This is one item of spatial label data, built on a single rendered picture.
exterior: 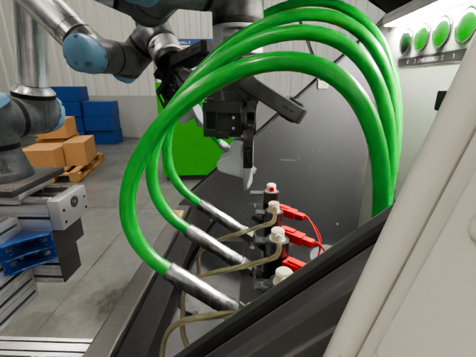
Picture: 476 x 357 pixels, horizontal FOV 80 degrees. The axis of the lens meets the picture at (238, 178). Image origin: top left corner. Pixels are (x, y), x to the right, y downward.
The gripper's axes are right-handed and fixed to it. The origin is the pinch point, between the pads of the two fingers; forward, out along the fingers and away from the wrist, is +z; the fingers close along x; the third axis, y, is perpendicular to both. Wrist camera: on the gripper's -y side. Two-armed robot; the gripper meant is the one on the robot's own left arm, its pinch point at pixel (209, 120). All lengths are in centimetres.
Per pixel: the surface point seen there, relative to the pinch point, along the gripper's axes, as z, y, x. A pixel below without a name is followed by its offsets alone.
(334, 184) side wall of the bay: 19.5, -3.0, -37.4
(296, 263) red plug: 32.4, -11.0, 13.2
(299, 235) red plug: 29.4, -9.7, 6.9
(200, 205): 19.3, -1.5, 14.1
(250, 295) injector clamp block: 34.0, 3.1, 7.2
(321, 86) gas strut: -1.9, -17.0, -27.5
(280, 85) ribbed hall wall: -314, 148, -541
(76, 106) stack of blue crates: -428, 435, -218
